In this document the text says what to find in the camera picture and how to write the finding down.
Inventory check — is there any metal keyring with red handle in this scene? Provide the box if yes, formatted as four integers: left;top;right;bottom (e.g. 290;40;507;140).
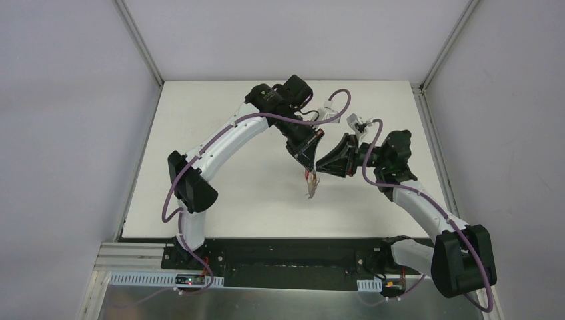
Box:
304;169;319;199

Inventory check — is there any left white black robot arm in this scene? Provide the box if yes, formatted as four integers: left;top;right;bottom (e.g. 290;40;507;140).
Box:
167;75;324;270

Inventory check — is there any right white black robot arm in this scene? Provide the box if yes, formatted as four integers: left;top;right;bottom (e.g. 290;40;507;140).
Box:
316;130;497;312

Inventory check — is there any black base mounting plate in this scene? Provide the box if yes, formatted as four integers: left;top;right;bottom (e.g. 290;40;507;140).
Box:
161;237;417;291

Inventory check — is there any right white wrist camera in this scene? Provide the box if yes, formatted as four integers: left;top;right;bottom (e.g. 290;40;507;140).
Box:
346;113;368;138

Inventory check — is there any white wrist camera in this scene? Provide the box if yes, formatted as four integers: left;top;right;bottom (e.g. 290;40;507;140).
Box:
317;100;338;121
346;113;368;138

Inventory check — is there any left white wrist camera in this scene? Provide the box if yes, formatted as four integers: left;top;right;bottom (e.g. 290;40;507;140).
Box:
317;100;338;121

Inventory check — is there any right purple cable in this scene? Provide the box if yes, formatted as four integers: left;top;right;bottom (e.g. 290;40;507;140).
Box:
360;118;495;313

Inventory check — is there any purple cable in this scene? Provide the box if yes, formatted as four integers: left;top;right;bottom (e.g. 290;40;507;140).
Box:
161;89;352;297
360;118;495;313

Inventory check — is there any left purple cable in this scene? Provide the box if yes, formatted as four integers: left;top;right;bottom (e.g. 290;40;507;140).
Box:
161;89;352;297

